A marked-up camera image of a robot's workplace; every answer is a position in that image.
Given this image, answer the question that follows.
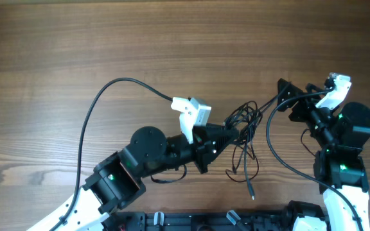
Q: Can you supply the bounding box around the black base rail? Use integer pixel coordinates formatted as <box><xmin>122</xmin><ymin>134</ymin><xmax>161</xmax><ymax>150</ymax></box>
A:
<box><xmin>103</xmin><ymin>210</ymin><xmax>330</xmax><ymax>231</ymax></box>

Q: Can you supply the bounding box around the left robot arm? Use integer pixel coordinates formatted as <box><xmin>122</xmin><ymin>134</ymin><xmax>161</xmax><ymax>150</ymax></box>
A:
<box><xmin>31</xmin><ymin>124</ymin><xmax>239</xmax><ymax>230</ymax></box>

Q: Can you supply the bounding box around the camera cable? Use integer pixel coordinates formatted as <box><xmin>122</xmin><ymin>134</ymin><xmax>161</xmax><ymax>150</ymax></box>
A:
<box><xmin>48</xmin><ymin>77</ymin><xmax>175</xmax><ymax>231</ymax></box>
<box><xmin>265</xmin><ymin>86</ymin><xmax>364</xmax><ymax>231</ymax></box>

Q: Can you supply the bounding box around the right camera cable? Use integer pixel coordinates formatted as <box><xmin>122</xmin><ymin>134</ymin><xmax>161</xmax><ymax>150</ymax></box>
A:
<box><xmin>265</xmin><ymin>86</ymin><xmax>364</xmax><ymax>231</ymax></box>

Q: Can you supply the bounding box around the left camera cable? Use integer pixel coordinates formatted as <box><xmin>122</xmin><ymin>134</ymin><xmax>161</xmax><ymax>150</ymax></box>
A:
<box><xmin>48</xmin><ymin>77</ymin><xmax>175</xmax><ymax>231</ymax></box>

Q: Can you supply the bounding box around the black cable bundle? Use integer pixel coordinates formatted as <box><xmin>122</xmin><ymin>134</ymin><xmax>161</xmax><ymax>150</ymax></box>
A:
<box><xmin>222</xmin><ymin>81</ymin><xmax>292</xmax><ymax>201</ymax></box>

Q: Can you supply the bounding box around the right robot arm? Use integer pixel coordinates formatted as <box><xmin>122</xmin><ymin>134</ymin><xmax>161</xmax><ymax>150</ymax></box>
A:
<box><xmin>271</xmin><ymin>73</ymin><xmax>370</xmax><ymax>230</ymax></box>

